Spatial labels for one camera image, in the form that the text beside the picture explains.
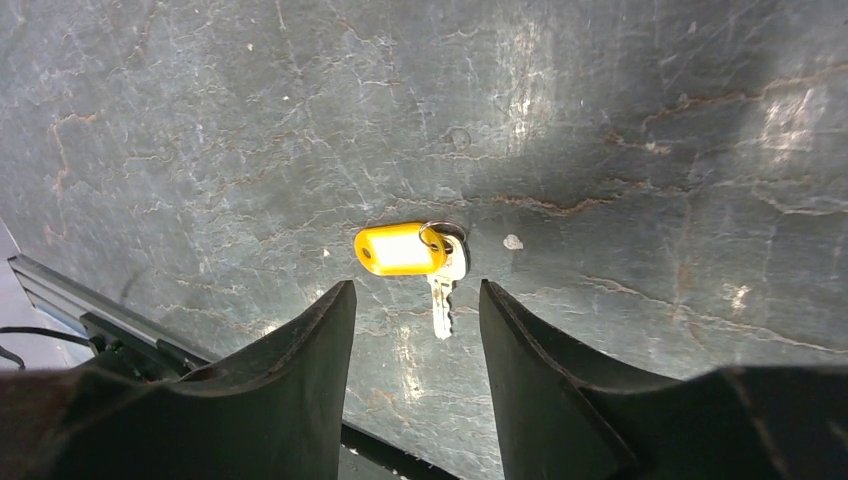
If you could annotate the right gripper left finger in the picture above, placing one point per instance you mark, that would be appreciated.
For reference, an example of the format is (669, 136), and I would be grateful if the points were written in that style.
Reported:
(272, 410)

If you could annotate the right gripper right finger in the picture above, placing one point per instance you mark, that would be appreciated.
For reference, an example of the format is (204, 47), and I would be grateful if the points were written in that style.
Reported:
(565, 410)

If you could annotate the key with yellow tag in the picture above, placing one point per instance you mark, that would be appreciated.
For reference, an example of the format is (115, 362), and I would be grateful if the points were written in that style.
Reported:
(433, 249)

